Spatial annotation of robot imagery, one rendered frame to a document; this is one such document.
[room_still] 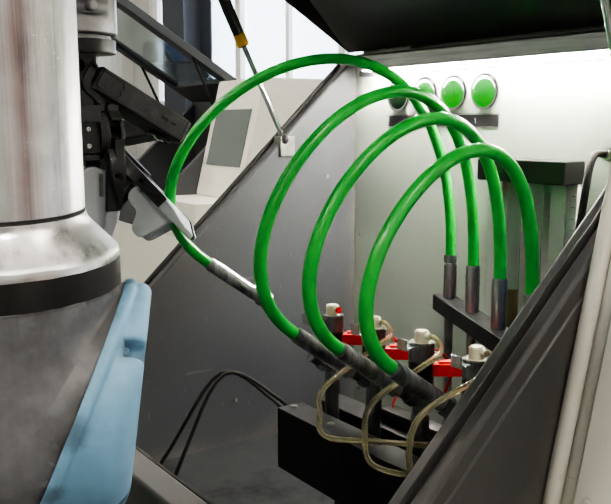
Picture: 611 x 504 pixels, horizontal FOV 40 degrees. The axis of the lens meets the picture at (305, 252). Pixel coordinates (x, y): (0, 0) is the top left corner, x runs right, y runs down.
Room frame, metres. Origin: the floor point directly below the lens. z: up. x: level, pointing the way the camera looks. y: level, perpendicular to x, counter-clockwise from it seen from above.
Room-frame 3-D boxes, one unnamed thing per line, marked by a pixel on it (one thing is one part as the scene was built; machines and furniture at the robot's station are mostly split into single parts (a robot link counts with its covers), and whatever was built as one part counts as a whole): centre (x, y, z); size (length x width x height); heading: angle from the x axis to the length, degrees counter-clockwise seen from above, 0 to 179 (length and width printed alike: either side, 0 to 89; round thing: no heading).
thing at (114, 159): (0.83, 0.19, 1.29); 0.05 x 0.02 x 0.09; 35
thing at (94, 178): (0.82, 0.21, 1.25); 0.06 x 0.03 x 0.09; 125
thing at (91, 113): (0.83, 0.23, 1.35); 0.09 x 0.08 x 0.12; 125
